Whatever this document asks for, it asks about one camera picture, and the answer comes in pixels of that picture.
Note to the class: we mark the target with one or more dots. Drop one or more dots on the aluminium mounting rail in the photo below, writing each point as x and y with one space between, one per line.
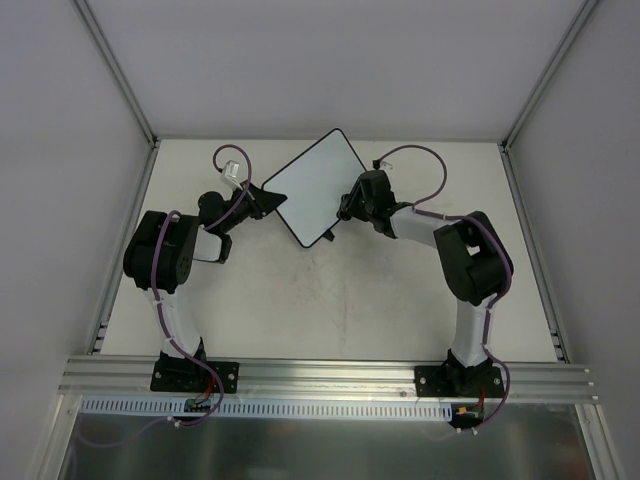
552 383

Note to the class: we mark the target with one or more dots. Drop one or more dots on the aluminium frame post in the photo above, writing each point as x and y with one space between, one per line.
107 55
576 26

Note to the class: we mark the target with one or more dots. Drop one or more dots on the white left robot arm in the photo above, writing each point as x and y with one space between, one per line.
160 255

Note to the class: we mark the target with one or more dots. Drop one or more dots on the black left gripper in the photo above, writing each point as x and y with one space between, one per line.
255 206

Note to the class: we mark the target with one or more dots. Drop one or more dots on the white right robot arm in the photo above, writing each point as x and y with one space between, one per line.
476 268

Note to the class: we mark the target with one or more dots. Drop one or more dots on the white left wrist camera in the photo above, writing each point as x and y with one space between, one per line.
230 174

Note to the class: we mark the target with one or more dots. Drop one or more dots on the small black-framed whiteboard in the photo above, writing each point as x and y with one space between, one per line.
314 183

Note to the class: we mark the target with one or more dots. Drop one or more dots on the white slotted cable duct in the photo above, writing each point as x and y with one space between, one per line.
235 407

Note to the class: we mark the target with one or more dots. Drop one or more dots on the right aluminium frame post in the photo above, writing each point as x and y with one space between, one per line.
576 26

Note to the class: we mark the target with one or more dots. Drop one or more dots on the aluminium table edge rail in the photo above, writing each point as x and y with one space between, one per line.
113 279
554 322

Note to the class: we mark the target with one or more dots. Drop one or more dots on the left aluminium table edge rail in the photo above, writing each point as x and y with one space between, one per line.
113 279

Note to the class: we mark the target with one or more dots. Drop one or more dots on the right aluminium table edge rail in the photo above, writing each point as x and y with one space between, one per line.
554 322

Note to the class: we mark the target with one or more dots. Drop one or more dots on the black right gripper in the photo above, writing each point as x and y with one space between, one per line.
358 198

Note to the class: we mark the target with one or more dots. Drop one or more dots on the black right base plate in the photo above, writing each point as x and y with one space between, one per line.
457 382

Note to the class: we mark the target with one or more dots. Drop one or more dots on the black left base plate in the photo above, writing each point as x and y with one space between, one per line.
173 375

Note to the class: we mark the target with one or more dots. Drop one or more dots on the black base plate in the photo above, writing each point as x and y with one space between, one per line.
457 382
173 375

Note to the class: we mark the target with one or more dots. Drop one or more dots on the left aluminium frame post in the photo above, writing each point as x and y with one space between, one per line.
107 55

